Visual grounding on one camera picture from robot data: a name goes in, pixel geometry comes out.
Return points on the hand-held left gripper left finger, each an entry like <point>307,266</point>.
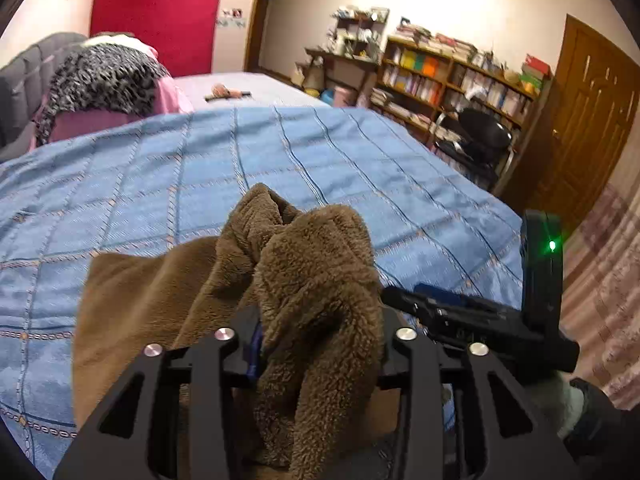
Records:
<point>235,342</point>

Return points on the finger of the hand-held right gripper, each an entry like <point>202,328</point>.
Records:
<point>407,302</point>
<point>440,296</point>

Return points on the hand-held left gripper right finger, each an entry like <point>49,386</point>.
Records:
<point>400,357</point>

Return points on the brown fleece pants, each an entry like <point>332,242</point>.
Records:
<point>315,285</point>

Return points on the pink patterned curtain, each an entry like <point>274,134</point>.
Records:
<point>610,285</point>

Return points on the blue checked blanket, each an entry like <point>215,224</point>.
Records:
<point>150,185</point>

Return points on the pink plastic bin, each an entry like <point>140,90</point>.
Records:
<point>344,96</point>

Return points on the brown wooden door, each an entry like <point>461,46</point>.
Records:
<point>585,120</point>

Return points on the blue plastic bin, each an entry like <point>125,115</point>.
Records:
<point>327,97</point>

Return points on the wooden bookshelf with books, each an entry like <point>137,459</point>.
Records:
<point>420,75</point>

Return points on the red and green boxes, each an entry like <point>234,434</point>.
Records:
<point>535,72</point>

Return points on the dark wooden desk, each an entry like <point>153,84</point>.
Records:
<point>345,62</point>

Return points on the pink round hairbrush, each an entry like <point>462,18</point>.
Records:
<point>220,90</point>

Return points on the pale lavender bed sheet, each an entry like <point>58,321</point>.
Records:
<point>270,87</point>

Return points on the stack of books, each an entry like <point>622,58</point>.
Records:
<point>440,40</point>

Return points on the small wooden desk shelf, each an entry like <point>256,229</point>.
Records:
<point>357,22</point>

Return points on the wardrobe with white door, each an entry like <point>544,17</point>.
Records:
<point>235,50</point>

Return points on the leopard print blanket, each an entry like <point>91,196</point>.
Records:
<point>100,77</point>

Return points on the red quilted mattress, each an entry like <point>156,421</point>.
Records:
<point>160,20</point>

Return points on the grey tufted headboard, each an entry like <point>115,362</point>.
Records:
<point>20,75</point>

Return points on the black metal frame chair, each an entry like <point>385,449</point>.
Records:
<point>482,130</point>

